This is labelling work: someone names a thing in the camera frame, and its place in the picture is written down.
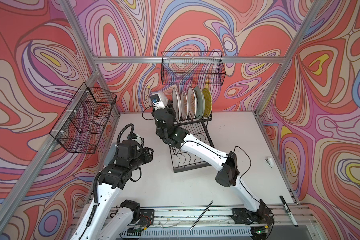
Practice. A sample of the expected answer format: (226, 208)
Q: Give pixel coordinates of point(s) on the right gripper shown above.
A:
(170, 111)

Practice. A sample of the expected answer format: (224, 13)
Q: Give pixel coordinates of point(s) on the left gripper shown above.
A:
(147, 156)

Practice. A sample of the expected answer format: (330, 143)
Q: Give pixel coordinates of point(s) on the black rimmed lettered plate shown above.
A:
(163, 98)

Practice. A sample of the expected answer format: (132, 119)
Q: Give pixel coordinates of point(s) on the white plate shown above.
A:
(177, 103)

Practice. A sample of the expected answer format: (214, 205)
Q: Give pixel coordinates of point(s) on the orange sunburst plate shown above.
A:
(192, 103)
(184, 105)

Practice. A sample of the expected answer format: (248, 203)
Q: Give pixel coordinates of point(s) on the pale green flower plate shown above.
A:
(201, 103)

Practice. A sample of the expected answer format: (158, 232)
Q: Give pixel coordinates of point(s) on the yellow striped plate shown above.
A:
(208, 102)

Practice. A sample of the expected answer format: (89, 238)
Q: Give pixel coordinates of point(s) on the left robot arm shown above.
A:
(107, 186)

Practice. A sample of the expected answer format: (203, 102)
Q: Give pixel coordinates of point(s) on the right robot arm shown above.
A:
(226, 164)

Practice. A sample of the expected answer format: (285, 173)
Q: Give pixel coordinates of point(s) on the light blue sponge block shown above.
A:
(110, 155)

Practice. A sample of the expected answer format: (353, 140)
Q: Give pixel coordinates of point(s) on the metal rod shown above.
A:
(201, 215)

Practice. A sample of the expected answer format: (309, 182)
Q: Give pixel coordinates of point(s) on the small white table clip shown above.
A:
(270, 161)

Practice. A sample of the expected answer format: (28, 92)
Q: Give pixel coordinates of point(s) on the black marker pen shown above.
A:
(289, 212)

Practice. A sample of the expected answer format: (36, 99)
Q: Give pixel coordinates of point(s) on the black wire dish rack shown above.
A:
(182, 160)

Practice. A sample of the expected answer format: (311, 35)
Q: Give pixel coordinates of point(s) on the back wall wire basket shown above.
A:
(185, 68)

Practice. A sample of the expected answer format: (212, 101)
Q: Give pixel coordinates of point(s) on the wall wire basket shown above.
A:
(185, 68)
(87, 115)

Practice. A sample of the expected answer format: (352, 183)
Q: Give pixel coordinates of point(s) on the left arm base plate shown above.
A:
(146, 218)

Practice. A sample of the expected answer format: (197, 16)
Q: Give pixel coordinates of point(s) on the left wall wire basket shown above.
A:
(87, 115)

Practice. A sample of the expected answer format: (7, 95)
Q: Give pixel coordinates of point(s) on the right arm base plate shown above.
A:
(246, 217)

